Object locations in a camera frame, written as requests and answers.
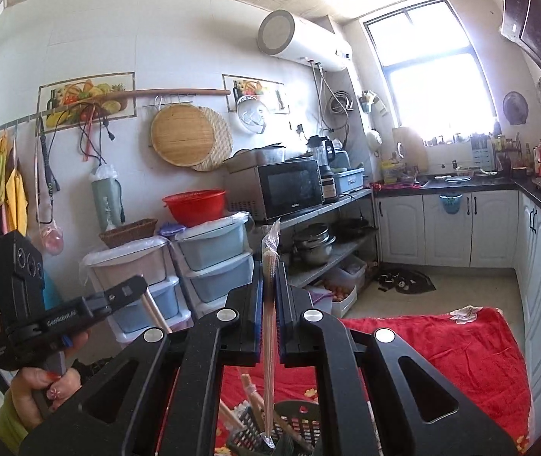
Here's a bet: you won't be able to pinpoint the person's left forearm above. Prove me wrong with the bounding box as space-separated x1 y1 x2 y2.
0 387 31 454

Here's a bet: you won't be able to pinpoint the blue hanging basket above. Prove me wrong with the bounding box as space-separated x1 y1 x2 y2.
439 192 462 214

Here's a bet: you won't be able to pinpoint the green hanging pouch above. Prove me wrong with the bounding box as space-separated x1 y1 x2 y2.
90 164 125 233

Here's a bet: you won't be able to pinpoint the black blender jug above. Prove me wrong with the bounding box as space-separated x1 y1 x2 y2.
306 135 336 174

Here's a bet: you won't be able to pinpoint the brown wicker basket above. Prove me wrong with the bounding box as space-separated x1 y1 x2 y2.
98 218 158 249

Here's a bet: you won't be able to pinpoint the grey tray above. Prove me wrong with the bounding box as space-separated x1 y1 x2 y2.
225 142 286 172

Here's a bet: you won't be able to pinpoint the pink hanging scoop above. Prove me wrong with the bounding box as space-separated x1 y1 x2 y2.
38 218 65 253

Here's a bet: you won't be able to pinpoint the coiled hose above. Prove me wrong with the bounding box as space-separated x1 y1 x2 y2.
327 92 351 117

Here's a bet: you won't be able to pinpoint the metal shelf rack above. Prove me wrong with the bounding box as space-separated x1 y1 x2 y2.
225 187 379 319

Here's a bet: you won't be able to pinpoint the black wok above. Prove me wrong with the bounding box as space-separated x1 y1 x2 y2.
334 218 378 238

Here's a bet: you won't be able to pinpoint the clear plastic storage box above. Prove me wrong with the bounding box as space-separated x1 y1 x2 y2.
317 278 359 318
334 255 367 290

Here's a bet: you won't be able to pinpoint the bamboo chopstick pair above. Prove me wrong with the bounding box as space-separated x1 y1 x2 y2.
261 218 281 450
140 290 173 334

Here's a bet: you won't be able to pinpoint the white water heater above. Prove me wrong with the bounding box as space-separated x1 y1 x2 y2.
257 8 353 73

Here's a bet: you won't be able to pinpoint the steel cooking pot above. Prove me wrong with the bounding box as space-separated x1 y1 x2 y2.
293 222 336 267

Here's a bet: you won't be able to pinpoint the black microwave oven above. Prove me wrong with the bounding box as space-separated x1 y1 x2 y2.
225 159 324 222

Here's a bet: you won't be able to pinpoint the white round appliance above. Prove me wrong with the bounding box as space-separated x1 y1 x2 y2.
364 128 384 157

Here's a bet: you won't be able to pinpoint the white lower cabinets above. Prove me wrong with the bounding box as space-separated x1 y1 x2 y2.
374 189 541 381

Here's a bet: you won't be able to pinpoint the person's left hand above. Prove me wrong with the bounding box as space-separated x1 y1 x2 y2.
11 330 88 431

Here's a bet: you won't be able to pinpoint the grey-blue plastic drawer tower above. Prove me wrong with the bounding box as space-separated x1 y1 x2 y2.
174 214 256 317

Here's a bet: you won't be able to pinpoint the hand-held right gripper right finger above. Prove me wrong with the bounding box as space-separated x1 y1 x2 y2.
274 266 520 456

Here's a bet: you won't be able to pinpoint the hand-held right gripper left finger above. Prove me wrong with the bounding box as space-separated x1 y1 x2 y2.
18 260 265 456

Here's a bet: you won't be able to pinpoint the small fruit picture tile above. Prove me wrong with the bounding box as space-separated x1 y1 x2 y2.
222 74 286 115

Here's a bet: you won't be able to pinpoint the white hanging colander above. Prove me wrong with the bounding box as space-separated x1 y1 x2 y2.
236 95 268 135

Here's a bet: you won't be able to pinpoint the green plastic utensil holder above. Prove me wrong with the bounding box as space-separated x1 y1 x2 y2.
227 400 323 456

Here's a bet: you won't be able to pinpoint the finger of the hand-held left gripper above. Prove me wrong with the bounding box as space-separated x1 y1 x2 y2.
82 275 150 319

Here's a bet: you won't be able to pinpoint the round bamboo tray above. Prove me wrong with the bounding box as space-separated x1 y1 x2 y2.
151 103 217 168

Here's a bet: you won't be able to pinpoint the beige jug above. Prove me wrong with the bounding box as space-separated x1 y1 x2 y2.
391 126 429 174

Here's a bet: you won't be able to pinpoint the dark glass jar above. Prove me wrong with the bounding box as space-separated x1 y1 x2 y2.
322 173 339 203

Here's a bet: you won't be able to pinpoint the blue-grey plastic box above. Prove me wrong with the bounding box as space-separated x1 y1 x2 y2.
334 167 365 195

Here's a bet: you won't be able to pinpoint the red plastic basin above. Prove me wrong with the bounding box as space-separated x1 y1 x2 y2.
162 189 227 229

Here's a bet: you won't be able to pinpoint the yellow hanging cloth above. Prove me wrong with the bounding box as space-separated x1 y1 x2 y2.
5 166 29 236

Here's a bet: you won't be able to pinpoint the kitchen window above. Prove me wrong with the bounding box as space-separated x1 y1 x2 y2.
363 0 499 146

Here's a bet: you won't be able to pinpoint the red floral blanket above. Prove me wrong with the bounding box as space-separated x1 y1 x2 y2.
156 306 532 456

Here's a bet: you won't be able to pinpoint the wall-mounted cup holder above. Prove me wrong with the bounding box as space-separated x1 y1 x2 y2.
357 89 387 115

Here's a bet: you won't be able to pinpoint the knife block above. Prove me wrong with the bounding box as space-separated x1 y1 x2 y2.
471 135 494 168

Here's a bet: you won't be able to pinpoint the large fruit picture tile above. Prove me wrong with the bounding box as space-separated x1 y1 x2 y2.
37 72 136 129

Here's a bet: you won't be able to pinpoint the long wooden rolling pin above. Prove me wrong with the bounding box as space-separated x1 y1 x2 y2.
42 87 232 119

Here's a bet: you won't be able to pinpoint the pink and blue drawer tower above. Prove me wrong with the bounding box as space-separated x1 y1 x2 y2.
80 236 192 345

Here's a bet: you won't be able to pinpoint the small wall fan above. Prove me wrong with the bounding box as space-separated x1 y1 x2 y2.
503 91 528 125

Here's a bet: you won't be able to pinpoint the black hanging cable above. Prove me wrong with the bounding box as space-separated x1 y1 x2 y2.
78 100 118 167

